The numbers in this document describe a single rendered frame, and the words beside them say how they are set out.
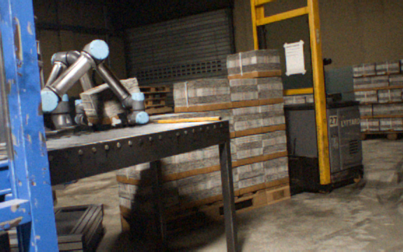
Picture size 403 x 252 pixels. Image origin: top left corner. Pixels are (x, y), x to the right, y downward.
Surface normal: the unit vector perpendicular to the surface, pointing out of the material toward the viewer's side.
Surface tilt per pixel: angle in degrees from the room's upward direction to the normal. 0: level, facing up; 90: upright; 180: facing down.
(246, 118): 89
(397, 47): 90
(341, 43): 90
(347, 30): 90
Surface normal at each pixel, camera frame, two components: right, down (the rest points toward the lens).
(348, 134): 0.60, 0.00
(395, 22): -0.55, 0.10
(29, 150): 0.83, -0.04
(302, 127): -0.80, 0.11
